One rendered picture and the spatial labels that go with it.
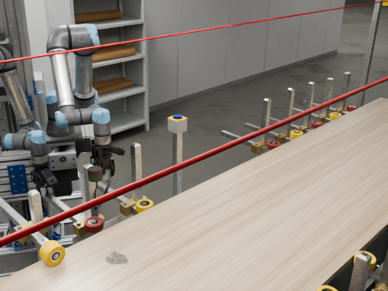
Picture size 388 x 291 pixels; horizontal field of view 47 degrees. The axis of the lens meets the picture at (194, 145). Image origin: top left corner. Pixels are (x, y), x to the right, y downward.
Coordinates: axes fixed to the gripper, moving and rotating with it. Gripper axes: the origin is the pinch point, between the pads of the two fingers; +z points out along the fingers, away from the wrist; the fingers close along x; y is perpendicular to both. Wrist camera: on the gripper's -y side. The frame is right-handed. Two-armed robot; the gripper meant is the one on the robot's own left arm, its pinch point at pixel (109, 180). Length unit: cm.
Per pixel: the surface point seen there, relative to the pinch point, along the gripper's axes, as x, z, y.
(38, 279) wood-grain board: 31, 8, 52
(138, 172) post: 9.5, -4.3, -9.8
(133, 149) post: 8.5, -16.6, -8.4
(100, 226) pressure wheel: 18.6, 7.8, 17.8
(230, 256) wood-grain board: 70, 7, -7
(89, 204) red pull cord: 121, -77, 81
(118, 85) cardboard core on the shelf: -230, 38, -169
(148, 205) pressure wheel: 20.8, 6.7, -6.6
